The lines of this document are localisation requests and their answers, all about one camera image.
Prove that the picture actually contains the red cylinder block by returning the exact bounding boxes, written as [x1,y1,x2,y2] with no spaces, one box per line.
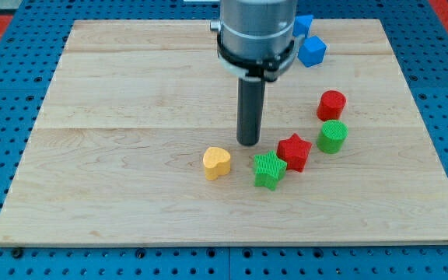
[317,90,347,121]

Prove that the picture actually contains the light wooden board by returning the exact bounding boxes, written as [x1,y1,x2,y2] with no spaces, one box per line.
[0,19,448,247]

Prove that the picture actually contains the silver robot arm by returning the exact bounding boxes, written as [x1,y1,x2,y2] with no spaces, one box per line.
[210,0,305,146]

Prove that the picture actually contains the yellow heart block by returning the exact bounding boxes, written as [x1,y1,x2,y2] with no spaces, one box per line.
[202,147,231,180]

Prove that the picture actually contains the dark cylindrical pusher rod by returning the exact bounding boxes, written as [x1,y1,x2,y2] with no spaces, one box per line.
[236,79,265,146]

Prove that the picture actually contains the green star block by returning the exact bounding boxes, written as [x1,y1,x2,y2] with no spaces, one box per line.
[253,150,287,191]

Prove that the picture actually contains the blue block behind arm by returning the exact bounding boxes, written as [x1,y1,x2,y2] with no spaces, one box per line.
[292,14,314,37]

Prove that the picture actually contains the red star block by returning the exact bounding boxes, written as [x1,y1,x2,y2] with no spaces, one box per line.
[276,133,313,173]

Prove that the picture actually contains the green cylinder block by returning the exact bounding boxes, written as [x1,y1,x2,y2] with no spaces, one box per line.
[317,120,348,154]

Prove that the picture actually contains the blue cube block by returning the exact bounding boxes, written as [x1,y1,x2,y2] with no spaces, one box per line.
[298,36,327,68]

